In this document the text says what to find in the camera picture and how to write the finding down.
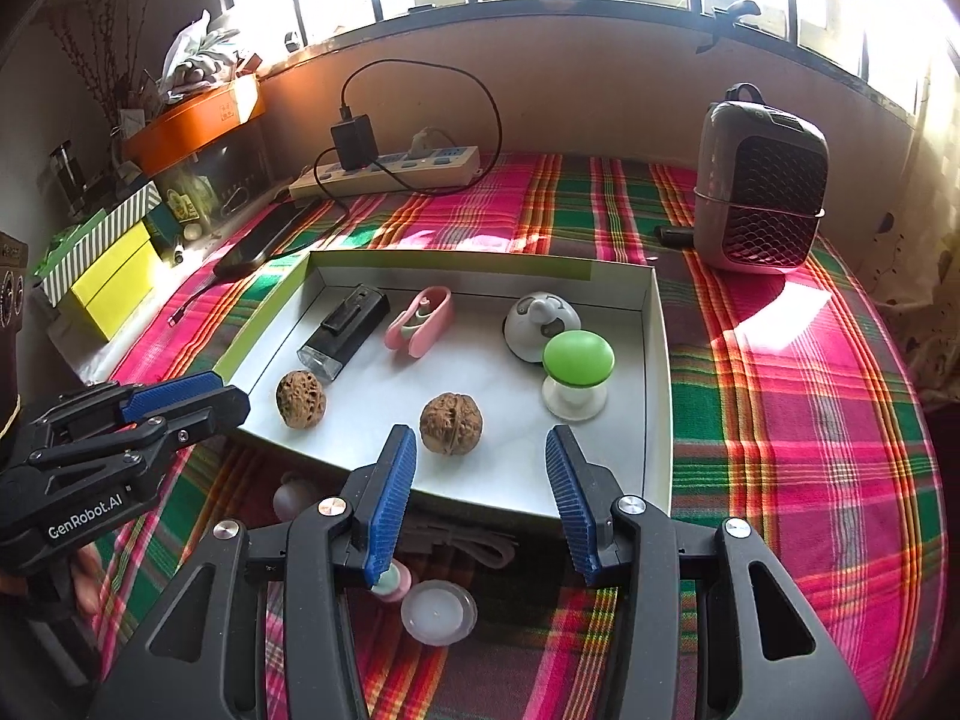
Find black power adapter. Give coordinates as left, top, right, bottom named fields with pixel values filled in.
left=332, top=115, right=376, bottom=172

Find black phone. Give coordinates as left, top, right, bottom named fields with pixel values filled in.
left=214, top=202, right=316, bottom=280

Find yellow striped box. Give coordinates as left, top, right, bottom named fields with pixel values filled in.
left=34, top=181, right=162, bottom=308

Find beige power strip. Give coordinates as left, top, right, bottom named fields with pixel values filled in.
left=289, top=144, right=481, bottom=203

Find thin black phone cable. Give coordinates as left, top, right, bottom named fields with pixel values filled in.
left=169, top=270, right=226, bottom=327

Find glass french press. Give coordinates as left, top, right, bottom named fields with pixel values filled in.
left=49, top=141, right=91, bottom=222

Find black flashlight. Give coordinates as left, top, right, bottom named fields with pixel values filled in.
left=298, top=283, right=391, bottom=382

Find small white round jar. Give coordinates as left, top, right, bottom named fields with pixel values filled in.
left=400, top=579, right=479, bottom=646

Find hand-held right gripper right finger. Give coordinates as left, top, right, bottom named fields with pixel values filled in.
left=544, top=425, right=875, bottom=720

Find black charging cable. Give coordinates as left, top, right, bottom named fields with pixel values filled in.
left=315, top=58, right=502, bottom=222

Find white plug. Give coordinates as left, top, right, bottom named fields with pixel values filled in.
left=409, top=127, right=455, bottom=158

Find cream dotted curtain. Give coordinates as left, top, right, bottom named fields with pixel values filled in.
left=862, top=52, right=960, bottom=406

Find pink green plaid tablecloth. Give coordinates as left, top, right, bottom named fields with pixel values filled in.
left=75, top=154, right=950, bottom=720

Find green labelled jar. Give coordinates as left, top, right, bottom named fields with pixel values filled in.
left=161, top=172, right=215, bottom=241

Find round brown walnut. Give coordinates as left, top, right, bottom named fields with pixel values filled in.
left=419, top=392, right=485, bottom=457

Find black window latch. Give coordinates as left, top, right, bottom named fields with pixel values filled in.
left=694, top=0, right=762, bottom=53

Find shallow green white cardboard box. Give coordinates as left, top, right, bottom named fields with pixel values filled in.
left=212, top=249, right=674, bottom=522

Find pitted brown walnut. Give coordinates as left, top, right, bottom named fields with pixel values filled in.
left=275, top=370, right=329, bottom=431

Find green mushroom-shaped massager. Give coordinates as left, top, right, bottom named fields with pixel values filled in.
left=541, top=330, right=614, bottom=421

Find orange box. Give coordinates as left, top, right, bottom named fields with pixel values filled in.
left=122, top=77, right=267, bottom=177

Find person's left hand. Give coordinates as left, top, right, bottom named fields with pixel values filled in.
left=71, top=544, right=104, bottom=616

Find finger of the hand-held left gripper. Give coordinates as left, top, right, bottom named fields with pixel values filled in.
left=26, top=384, right=252, bottom=496
left=22, top=371, right=226, bottom=440

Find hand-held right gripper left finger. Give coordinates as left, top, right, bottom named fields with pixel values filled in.
left=97, top=424, right=418, bottom=720

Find grey portable heater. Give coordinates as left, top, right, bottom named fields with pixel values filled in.
left=694, top=82, right=830, bottom=272

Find dried branches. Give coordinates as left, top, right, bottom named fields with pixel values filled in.
left=45, top=0, right=166, bottom=128

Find white plastic bag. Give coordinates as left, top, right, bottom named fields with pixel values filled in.
left=154, top=10, right=260, bottom=106

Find grey panda toy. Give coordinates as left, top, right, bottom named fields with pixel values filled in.
left=504, top=292, right=578, bottom=365

